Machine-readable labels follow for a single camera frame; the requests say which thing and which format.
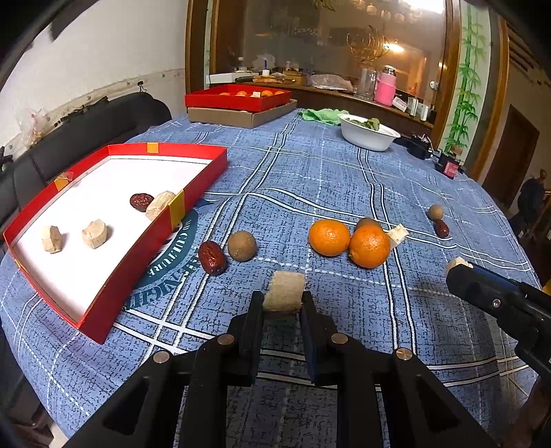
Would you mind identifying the white chunk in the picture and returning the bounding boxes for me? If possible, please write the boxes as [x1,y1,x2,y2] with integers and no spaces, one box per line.
[446,257,474,274]
[42,226,63,254]
[81,219,107,249]
[145,191,176,221]
[387,224,409,249]

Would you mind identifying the red date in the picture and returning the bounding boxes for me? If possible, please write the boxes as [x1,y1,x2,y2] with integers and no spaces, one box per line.
[198,241,227,275]
[129,193,154,213]
[433,219,449,239]

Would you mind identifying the orange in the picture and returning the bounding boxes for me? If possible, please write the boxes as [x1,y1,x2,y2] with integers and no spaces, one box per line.
[308,219,351,257]
[349,225,391,269]

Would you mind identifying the beige chunk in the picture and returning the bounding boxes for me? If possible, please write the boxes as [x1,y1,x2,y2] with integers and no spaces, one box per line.
[262,271,304,313]

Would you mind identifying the brown round fruit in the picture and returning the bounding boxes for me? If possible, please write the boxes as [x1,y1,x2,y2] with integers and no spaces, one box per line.
[355,217,381,231]
[227,231,258,262]

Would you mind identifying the tan round fruit right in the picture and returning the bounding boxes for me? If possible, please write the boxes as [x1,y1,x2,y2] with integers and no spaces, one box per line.
[427,204,445,221]

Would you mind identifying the white chunk on table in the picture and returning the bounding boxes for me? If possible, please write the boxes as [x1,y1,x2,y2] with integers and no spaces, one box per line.
[387,224,409,249]

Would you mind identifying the black red battery box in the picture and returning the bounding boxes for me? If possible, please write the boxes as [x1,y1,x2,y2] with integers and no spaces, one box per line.
[434,147,461,179]

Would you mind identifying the blue plaid tablecloth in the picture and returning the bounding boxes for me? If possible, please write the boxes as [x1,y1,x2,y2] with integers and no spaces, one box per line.
[1,112,539,440]

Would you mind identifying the black power adapter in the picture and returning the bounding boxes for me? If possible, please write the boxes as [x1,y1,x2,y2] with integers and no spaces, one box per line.
[394,133,433,160]

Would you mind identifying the red tray white inside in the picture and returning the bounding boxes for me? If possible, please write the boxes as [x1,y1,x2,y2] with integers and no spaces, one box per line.
[4,143,228,344]

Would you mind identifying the white chunk in tray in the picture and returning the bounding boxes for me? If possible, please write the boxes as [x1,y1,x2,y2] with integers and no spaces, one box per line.
[42,226,63,254]
[81,219,107,249]

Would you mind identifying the red date in tray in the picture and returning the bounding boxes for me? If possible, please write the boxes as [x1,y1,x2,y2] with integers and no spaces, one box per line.
[129,193,154,213]

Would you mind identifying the white bowl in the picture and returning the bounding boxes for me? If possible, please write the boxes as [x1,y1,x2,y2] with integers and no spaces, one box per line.
[340,114,401,152]

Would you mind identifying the green leaves in bowl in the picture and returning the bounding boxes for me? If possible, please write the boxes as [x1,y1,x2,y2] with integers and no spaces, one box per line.
[349,118,380,132]

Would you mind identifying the pink bottle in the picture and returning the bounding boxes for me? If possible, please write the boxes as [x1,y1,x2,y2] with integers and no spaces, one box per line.
[374,65,396,106]

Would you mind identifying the green cloth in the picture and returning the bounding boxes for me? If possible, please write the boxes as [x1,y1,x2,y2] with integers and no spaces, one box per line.
[300,108,347,126]

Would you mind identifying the clear glass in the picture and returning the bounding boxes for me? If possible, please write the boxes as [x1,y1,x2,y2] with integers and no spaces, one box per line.
[356,66,377,101]

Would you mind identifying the wooden counter shelf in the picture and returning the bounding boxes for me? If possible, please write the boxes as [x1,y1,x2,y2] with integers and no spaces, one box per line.
[185,1,461,141]

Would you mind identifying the plastic bag on counter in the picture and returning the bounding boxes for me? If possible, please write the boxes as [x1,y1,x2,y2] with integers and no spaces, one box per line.
[309,74,354,92]

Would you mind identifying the black sofa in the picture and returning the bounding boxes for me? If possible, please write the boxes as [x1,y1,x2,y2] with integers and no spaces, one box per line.
[1,92,172,228]

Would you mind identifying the cardboard box lid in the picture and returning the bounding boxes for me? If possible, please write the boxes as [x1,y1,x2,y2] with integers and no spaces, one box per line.
[187,99,298,129]

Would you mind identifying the far red tray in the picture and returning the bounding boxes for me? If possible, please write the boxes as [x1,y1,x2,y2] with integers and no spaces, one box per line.
[184,84,291,113]

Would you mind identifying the white flat box on counter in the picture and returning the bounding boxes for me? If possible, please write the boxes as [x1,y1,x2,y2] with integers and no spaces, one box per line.
[206,72,250,86]

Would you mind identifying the white chunk by tray wall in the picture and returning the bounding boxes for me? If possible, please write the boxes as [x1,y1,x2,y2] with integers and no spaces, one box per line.
[145,191,176,221]

